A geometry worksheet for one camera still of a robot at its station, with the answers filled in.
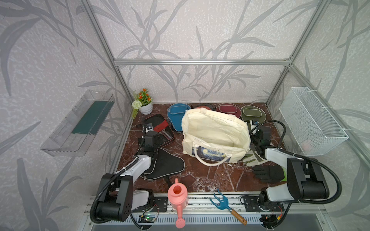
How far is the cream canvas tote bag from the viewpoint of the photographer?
28.9 inches

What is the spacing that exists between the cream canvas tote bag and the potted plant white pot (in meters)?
0.41

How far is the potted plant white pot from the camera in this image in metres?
1.02
